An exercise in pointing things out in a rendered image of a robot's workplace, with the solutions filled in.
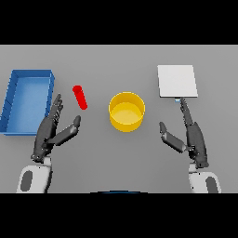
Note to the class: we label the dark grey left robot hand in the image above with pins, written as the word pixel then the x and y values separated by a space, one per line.
pixel 45 133

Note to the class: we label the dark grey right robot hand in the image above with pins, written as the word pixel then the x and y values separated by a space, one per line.
pixel 195 139

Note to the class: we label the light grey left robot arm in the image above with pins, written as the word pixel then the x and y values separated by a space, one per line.
pixel 34 178

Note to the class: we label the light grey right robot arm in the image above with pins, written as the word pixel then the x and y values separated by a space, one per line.
pixel 203 181

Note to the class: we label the red beaker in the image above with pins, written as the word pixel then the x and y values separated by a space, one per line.
pixel 80 97

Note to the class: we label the pale square measuring scale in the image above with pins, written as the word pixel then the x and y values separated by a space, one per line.
pixel 177 81

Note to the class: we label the yellow bowl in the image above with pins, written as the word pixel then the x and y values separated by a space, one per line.
pixel 126 112

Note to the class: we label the blue tray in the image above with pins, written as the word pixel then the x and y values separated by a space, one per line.
pixel 27 101

